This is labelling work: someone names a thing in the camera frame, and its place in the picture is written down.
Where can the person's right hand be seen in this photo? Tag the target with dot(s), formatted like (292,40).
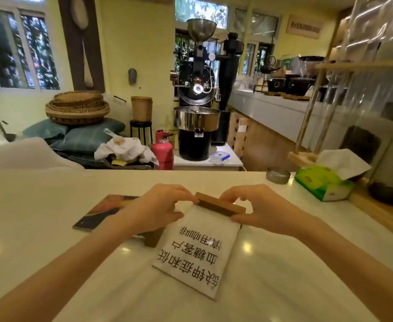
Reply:
(270,211)

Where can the person's left hand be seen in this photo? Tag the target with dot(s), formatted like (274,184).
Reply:
(152,207)

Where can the person's left thumb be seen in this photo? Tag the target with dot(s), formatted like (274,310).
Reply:
(173,218)

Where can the person's right thumb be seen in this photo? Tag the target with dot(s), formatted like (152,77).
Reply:
(240,219)

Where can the long wooden sign holder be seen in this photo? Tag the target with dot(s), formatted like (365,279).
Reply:
(216,203)

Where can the white printed sign card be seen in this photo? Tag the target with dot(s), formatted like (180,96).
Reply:
(199,251)

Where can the person's left forearm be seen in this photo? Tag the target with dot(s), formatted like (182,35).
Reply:
(59,274)

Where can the person's right forearm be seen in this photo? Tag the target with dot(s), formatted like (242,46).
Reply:
(360,271)

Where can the small wooden block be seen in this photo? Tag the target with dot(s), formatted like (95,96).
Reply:
(153,238)

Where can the round metal tin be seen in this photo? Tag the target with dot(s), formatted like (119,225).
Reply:
(278,176)

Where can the low white table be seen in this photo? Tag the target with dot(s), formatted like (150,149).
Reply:
(231,159)

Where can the clear box with blue lid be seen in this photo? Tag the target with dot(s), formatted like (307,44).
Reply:
(219,157)

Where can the red gas cylinder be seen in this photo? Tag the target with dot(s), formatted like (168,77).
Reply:
(162,152)

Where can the dark glossy booklet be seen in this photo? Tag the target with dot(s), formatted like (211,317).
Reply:
(99,211)

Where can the crumpled white cloth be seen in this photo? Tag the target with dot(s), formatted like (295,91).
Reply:
(126,149)

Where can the wooden slatted crate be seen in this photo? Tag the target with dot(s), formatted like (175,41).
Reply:
(238,134)

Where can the green tissue pack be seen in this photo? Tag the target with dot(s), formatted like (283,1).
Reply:
(323,181)

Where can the black round stool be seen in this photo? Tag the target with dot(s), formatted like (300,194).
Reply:
(141,129)

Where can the long white counter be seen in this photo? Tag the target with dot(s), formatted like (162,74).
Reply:
(276,113)

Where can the woven brown bin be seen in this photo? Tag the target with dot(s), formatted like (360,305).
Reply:
(141,108)

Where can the grey-blue cushion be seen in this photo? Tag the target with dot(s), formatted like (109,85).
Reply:
(85,137)
(45,129)

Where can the black coffee roaster machine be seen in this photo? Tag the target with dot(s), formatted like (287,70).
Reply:
(198,97)

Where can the stack of wicker baskets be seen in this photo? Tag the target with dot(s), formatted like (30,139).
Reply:
(77,108)

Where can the black kettle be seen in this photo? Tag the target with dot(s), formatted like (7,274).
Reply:
(269,65)

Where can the white sofa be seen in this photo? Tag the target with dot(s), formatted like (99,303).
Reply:
(18,152)

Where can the row of tall glass tubes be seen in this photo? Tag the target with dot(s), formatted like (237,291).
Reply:
(377,97)

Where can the window behind roaster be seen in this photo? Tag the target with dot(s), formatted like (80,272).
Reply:
(236,20)

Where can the white framed side window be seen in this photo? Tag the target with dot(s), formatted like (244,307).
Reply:
(18,50)

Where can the grey wall fixture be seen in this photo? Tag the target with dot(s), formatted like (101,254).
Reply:
(132,76)

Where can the brown wall art panel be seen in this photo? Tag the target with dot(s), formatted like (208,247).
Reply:
(80,43)

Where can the framed wall sign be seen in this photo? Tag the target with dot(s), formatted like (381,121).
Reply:
(304,26)

